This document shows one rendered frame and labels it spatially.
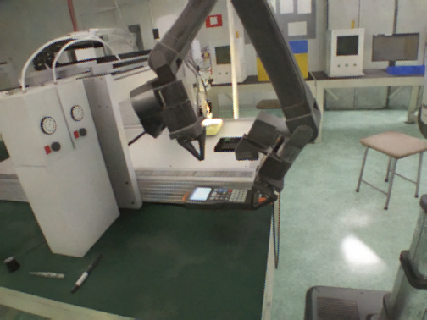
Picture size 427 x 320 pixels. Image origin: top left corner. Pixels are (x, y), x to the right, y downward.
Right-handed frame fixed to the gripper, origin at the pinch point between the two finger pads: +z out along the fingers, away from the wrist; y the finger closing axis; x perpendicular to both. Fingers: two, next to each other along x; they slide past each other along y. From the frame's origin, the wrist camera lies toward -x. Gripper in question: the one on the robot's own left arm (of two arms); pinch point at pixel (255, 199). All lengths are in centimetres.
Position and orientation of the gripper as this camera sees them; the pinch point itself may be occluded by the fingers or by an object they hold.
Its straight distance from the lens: 72.0
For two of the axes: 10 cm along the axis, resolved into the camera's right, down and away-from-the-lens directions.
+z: -3.8, 7.8, 4.9
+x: 8.9, 4.6, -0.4
